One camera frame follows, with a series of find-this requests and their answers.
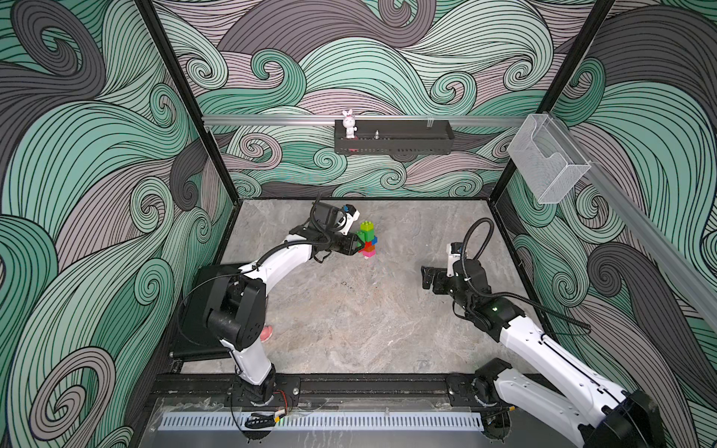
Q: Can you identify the green lego brick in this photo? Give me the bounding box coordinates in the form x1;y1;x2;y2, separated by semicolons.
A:
358;231;375;243

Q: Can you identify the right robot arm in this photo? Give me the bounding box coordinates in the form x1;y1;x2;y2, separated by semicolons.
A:
421;259;667;447

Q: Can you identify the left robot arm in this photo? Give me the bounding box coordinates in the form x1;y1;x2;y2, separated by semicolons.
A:
175;226;365;403

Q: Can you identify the pink white small toy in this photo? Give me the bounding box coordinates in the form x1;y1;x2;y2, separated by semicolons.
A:
260;325;274;343

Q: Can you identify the white rabbit figurine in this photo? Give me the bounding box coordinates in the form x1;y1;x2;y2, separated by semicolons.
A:
342;109;358;139

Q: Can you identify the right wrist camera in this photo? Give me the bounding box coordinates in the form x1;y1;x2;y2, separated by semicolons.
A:
446;242;463;277

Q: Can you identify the black wall shelf tray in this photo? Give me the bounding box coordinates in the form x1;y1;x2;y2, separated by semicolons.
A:
333;119;456;158

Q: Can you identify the clear plastic wall box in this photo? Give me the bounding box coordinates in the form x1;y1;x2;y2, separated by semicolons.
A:
508;113;590;205

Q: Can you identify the white slotted cable duct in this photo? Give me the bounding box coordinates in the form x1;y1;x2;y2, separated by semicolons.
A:
158;411;484;432

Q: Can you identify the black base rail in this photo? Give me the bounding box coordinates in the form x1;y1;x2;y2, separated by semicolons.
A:
148;371;595;407

